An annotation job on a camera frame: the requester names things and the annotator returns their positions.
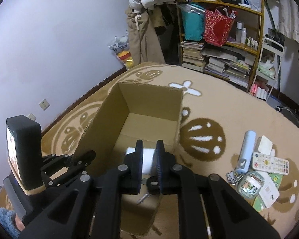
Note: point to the cartoon sticker charm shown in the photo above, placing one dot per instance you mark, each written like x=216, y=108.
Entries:
x=232, y=177

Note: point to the clear printed pouch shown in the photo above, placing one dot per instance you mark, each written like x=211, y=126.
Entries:
x=250, y=185

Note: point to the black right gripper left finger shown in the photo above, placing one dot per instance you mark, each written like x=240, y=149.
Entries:
x=124, y=179

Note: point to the white remote control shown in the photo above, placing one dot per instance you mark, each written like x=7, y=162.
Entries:
x=270, y=164

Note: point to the white bottle on shelf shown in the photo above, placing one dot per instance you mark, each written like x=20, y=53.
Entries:
x=243, y=36

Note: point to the green oval paddle board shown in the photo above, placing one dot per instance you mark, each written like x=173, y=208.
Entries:
x=277, y=179

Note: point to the teal shopping bag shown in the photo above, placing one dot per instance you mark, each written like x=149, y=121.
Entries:
x=193, y=19

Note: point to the light blue tube bottle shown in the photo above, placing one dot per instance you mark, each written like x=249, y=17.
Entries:
x=246, y=152

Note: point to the black keychain with keys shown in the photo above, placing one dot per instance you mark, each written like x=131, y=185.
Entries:
x=152, y=185

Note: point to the phone on left gripper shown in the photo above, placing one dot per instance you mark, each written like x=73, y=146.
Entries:
x=23, y=137

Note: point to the stack of books left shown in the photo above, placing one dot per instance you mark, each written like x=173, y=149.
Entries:
x=191, y=56

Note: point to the white square case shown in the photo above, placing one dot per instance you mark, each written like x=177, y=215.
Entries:
x=264, y=145

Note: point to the wall socket upper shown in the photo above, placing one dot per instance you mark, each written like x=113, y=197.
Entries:
x=44, y=104

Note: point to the red gift bag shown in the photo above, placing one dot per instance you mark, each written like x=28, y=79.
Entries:
x=218, y=26

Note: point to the pile of books right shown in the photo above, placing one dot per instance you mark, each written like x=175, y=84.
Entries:
x=229, y=64

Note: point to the wall socket lower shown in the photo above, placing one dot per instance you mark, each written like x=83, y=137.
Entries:
x=31, y=117

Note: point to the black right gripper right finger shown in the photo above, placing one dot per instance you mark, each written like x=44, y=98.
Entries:
x=175, y=179

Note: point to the wall socket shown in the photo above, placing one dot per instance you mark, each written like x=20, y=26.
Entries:
x=44, y=104
x=31, y=117

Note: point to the white power adapter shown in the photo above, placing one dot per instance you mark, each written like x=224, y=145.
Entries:
x=148, y=159

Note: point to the brown cardboard box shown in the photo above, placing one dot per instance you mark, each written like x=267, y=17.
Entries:
x=129, y=113

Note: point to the white rolling cart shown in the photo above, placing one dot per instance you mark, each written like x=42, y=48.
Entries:
x=268, y=67

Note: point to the wooden bookshelf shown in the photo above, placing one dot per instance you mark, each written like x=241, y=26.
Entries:
x=252, y=20

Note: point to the plastic bag of plush toys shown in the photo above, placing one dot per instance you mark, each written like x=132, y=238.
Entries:
x=120, y=46

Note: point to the white card box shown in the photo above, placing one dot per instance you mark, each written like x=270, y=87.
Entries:
x=268, y=193

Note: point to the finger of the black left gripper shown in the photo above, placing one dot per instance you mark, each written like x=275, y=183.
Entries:
x=75, y=168
x=55, y=162

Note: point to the beige hanging coat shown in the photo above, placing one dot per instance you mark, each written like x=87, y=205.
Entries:
x=143, y=40

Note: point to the beige patterned carpet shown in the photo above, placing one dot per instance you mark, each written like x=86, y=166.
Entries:
x=206, y=98

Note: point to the blue fuzzy slipper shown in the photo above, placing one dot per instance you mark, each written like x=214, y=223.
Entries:
x=7, y=220

